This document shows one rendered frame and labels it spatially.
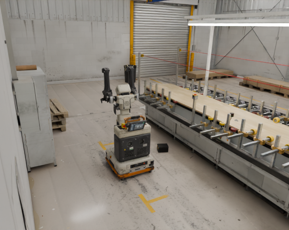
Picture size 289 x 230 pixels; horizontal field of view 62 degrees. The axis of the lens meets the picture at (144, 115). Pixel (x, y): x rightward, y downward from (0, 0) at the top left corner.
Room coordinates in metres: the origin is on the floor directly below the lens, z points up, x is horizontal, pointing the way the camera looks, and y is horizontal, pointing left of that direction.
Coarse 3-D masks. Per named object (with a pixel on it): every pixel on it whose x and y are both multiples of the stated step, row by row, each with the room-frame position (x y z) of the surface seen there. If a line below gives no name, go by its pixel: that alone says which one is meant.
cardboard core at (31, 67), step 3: (15, 66) 3.82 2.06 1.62; (18, 66) 3.84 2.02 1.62; (21, 66) 3.85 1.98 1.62; (24, 66) 3.87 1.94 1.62; (27, 66) 3.89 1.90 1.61; (30, 66) 3.91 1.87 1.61; (33, 66) 3.93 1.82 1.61; (18, 69) 3.82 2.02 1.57; (21, 69) 3.85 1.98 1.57; (24, 69) 3.87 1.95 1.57; (27, 69) 3.89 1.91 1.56; (30, 69) 3.91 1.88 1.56; (33, 69) 3.94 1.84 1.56; (36, 69) 3.97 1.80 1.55
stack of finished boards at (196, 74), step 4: (188, 72) 11.32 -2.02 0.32; (192, 72) 11.35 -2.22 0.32; (196, 72) 11.38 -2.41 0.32; (200, 72) 11.40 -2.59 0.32; (204, 72) 11.43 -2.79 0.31; (212, 72) 11.49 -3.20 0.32; (220, 72) 11.54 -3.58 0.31; (224, 72) 11.69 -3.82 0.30; (228, 72) 11.81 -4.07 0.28; (232, 72) 11.96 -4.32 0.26; (192, 76) 10.99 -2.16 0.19; (196, 76) 10.79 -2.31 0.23; (200, 76) 10.90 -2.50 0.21; (204, 76) 11.02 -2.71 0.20; (212, 76) 11.29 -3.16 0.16
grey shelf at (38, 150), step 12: (24, 72) 3.71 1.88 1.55; (36, 72) 3.74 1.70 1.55; (36, 84) 3.46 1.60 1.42; (48, 108) 3.52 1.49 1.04; (36, 132) 3.42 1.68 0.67; (48, 132) 3.50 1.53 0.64; (24, 144) 3.33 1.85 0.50; (36, 144) 3.41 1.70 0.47; (48, 144) 3.49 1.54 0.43; (36, 156) 3.40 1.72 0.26; (48, 156) 3.48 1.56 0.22
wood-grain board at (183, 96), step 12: (168, 84) 5.99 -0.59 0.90; (168, 96) 4.87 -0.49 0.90; (180, 96) 4.89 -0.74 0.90; (204, 96) 4.94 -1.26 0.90; (216, 108) 4.14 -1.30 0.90; (228, 108) 4.16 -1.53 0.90; (240, 120) 3.55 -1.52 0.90; (252, 120) 3.56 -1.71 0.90; (264, 120) 3.57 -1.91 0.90; (264, 132) 3.10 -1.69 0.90; (276, 132) 3.11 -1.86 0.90; (288, 132) 3.12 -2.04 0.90
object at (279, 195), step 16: (176, 112) 4.62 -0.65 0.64; (160, 128) 5.16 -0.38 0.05; (176, 128) 4.64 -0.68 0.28; (208, 128) 3.79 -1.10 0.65; (192, 144) 4.14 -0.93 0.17; (208, 144) 3.80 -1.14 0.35; (208, 160) 3.74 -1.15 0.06; (224, 160) 3.45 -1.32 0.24; (288, 160) 2.57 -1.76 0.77; (240, 176) 3.11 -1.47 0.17; (256, 176) 2.91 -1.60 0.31; (256, 192) 2.87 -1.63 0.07; (272, 192) 2.69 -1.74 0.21; (288, 192) 2.49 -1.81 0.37; (288, 208) 2.45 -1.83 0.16
